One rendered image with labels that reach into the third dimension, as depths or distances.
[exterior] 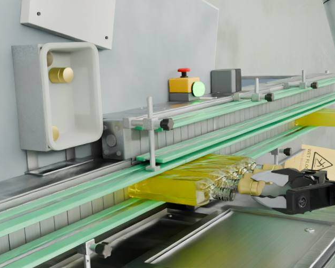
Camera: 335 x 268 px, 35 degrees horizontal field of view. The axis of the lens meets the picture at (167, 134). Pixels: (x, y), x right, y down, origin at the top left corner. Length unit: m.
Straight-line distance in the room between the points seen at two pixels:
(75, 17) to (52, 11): 0.07
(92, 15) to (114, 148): 0.33
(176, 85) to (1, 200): 0.78
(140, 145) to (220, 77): 0.63
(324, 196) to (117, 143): 0.48
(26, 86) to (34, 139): 0.11
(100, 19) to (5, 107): 0.35
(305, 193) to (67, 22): 0.64
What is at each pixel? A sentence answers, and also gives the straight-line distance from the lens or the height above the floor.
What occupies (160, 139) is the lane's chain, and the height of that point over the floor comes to 0.88.
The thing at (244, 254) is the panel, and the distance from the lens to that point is 1.17.
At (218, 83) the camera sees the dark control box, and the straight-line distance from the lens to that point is 1.84.
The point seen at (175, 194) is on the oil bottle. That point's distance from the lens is 1.18.
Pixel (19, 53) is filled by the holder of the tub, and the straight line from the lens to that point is 1.14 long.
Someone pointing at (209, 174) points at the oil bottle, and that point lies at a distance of 1.20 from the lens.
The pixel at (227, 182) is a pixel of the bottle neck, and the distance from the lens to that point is 1.20.
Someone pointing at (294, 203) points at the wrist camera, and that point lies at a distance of 1.06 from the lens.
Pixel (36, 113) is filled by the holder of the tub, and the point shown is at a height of 0.81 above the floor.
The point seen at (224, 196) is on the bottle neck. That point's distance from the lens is 1.14.
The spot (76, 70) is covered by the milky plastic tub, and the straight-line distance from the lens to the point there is 1.25.
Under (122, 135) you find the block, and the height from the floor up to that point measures 0.88.
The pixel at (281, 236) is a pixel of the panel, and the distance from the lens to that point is 1.27.
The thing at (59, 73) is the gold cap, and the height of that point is 0.80.
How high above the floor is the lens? 1.63
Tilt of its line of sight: 33 degrees down
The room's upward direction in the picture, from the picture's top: 93 degrees clockwise
